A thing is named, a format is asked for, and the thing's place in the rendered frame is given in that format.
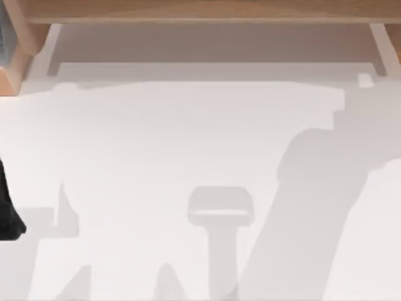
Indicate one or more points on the pale wooden drawer front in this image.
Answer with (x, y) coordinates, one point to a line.
(200, 11)

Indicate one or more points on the wooden cupboard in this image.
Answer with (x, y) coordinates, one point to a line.
(22, 56)

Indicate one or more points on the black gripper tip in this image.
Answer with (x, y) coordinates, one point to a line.
(7, 216)

